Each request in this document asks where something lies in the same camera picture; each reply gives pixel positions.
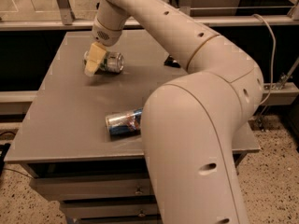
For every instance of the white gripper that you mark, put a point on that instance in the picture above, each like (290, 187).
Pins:
(105, 34)

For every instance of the white green 7up can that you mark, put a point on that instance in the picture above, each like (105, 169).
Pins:
(112, 62)

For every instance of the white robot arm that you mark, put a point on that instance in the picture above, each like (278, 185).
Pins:
(188, 124)

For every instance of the blue silver Red Bull can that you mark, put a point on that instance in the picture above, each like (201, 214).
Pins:
(124, 122)

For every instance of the grey metal railing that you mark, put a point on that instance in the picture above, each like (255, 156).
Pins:
(79, 14)

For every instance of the grey drawer cabinet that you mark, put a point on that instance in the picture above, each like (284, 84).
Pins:
(64, 132)

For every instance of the top drawer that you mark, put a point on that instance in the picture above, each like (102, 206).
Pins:
(92, 187)

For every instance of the drawer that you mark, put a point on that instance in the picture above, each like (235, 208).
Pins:
(92, 187)
(123, 208)

